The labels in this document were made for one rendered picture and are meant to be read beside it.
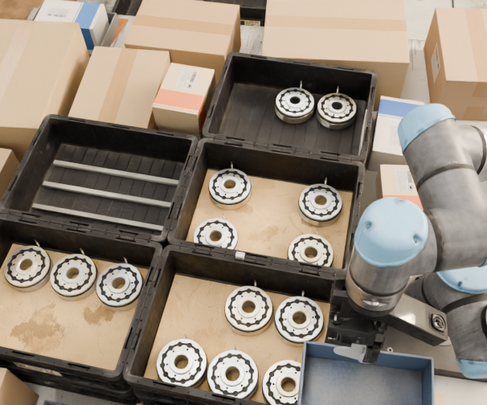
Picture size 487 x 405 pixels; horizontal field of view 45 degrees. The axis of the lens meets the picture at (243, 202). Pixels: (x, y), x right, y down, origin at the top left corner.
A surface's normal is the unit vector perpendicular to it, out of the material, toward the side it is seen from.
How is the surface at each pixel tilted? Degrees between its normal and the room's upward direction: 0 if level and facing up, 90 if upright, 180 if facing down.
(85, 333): 0
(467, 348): 62
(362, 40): 0
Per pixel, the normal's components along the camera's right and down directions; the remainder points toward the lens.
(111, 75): -0.03, -0.54
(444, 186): -0.49, -0.38
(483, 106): -0.08, 0.84
